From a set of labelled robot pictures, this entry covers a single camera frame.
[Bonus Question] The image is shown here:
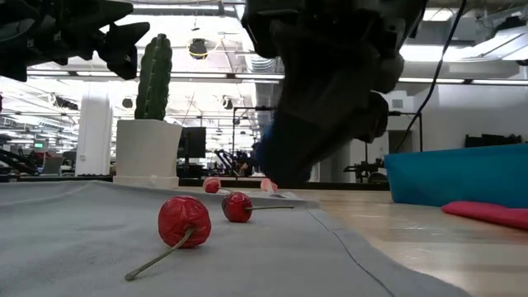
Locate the black round ceiling device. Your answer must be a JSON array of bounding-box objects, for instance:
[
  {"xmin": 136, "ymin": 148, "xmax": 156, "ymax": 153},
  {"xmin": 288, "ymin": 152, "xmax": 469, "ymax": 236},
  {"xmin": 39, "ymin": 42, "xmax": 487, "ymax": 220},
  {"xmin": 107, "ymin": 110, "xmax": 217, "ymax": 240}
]
[{"xmin": 188, "ymin": 37, "xmax": 209, "ymax": 60}]

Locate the black background cabinet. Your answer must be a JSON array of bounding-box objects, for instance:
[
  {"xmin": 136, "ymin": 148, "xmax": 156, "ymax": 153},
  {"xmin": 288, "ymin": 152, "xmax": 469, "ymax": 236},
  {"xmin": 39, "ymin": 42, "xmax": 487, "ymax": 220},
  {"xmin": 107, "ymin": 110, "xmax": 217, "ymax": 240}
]
[{"xmin": 464, "ymin": 134, "xmax": 523, "ymax": 149}]

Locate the black metal stand frame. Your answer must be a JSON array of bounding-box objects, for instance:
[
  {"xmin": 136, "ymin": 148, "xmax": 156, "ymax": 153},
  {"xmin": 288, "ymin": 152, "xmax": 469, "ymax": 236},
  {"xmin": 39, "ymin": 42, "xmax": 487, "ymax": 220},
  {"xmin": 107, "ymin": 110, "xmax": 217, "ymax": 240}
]
[
  {"xmin": 387, "ymin": 110, "xmax": 424, "ymax": 153},
  {"xmin": 232, "ymin": 106, "xmax": 281, "ymax": 166}
]

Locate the white hexagonal plant pot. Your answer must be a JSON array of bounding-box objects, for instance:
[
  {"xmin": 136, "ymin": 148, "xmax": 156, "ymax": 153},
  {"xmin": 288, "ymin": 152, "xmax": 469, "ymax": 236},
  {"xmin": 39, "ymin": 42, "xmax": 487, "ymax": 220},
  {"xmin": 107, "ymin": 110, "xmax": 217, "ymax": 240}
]
[{"xmin": 112, "ymin": 119, "xmax": 184, "ymax": 191}]

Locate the dark red toy cherry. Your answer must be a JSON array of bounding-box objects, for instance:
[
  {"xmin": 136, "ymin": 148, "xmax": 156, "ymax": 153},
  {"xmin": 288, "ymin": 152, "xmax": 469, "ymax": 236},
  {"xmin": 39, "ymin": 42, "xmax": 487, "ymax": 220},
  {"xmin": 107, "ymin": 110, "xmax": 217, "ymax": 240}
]
[
  {"xmin": 221, "ymin": 191, "xmax": 295, "ymax": 224},
  {"xmin": 125, "ymin": 195, "xmax": 213, "ymax": 282}
]

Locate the black background monitor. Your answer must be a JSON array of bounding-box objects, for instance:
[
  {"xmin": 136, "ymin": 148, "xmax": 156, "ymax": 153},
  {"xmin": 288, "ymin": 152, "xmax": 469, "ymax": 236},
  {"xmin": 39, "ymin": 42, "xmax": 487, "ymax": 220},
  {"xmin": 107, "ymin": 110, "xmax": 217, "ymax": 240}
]
[{"xmin": 177, "ymin": 126, "xmax": 207, "ymax": 160}]

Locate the teal plastic container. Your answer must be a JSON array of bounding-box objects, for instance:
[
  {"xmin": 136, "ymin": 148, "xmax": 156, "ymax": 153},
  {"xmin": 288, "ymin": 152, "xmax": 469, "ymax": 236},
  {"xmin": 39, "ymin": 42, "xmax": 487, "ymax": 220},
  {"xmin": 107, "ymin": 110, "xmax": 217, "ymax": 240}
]
[{"xmin": 384, "ymin": 144, "xmax": 528, "ymax": 210}]

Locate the green cactus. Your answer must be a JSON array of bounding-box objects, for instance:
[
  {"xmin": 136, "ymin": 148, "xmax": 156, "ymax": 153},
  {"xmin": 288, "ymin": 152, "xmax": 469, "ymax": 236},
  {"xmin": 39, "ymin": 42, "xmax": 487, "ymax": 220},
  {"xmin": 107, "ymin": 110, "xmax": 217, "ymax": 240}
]
[{"xmin": 134, "ymin": 33, "xmax": 174, "ymax": 121}]

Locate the person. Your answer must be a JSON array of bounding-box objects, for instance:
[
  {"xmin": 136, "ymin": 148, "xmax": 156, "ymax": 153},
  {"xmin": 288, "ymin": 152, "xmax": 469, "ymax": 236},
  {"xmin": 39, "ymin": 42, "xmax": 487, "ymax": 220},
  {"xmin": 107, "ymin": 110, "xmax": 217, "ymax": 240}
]
[{"xmin": 254, "ymin": 123, "xmax": 273, "ymax": 174}]

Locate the grey cloth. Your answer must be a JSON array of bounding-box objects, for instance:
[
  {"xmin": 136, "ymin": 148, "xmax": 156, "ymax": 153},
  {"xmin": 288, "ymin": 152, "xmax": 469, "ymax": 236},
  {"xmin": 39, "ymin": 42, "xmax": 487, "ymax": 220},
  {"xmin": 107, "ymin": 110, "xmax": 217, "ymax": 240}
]
[{"xmin": 0, "ymin": 180, "xmax": 471, "ymax": 297}]

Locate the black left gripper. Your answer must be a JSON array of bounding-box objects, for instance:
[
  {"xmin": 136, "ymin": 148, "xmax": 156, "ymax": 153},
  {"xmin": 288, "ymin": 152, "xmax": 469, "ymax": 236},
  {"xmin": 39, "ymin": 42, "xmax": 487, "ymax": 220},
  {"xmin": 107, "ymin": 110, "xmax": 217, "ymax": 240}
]
[{"xmin": 0, "ymin": 0, "xmax": 151, "ymax": 83}]

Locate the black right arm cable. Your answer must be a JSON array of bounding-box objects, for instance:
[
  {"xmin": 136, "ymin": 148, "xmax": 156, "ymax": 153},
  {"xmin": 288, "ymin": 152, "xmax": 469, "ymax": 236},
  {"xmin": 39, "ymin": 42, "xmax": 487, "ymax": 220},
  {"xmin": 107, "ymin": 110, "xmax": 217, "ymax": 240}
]
[{"xmin": 394, "ymin": 0, "xmax": 468, "ymax": 154}]

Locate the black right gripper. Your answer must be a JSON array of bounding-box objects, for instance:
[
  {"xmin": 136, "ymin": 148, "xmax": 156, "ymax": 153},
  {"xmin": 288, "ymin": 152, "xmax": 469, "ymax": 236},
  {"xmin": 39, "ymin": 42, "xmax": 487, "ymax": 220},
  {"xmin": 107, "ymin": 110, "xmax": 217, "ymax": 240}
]
[{"xmin": 241, "ymin": 0, "xmax": 429, "ymax": 187}]

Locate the white pillar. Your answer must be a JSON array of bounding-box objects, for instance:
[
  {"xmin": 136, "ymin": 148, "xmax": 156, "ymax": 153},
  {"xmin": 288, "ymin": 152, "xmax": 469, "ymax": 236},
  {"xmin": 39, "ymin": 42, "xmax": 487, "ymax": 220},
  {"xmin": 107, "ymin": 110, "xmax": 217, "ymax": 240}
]
[{"xmin": 74, "ymin": 82, "xmax": 114, "ymax": 177}]

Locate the long ceiling light bar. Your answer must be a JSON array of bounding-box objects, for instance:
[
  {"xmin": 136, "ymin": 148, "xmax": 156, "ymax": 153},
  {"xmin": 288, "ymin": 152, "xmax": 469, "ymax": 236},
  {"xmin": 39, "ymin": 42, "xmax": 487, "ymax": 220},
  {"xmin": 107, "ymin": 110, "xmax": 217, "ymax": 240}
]
[{"xmin": 26, "ymin": 70, "xmax": 528, "ymax": 86}]

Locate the silver ventilation duct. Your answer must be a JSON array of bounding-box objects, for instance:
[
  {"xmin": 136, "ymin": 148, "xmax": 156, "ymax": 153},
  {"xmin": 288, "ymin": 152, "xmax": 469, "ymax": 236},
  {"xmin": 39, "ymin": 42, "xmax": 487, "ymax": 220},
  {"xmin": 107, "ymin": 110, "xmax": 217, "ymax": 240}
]
[{"xmin": 246, "ymin": 55, "xmax": 285, "ymax": 74}]

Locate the black aluminium table frame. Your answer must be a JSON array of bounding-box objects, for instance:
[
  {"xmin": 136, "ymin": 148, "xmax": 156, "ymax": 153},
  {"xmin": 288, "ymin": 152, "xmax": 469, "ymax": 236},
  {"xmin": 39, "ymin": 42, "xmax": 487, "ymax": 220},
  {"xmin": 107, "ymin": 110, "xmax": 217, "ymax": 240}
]
[{"xmin": 0, "ymin": 174, "xmax": 391, "ymax": 191}]

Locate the magenta cloth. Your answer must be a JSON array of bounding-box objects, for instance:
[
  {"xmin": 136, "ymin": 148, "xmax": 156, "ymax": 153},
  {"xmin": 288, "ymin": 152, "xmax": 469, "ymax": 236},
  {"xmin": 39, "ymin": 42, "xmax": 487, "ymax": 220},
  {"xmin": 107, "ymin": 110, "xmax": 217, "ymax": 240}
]
[{"xmin": 441, "ymin": 200, "xmax": 528, "ymax": 232}]

